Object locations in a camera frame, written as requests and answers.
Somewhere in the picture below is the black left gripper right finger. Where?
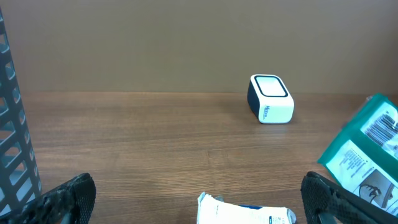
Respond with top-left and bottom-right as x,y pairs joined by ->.
300,171 -> 397,224

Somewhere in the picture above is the white barcode scanner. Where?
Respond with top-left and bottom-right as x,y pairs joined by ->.
247,74 -> 294,124

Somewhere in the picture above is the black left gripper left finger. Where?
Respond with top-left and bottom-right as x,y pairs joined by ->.
1,173 -> 96,224

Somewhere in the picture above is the grey plastic basket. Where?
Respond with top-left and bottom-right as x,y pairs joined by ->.
1,17 -> 42,215

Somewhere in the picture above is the white plastic packet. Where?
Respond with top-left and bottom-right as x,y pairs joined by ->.
197,192 -> 297,224

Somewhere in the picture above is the green glove package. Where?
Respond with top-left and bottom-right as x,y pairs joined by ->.
318,94 -> 397,216

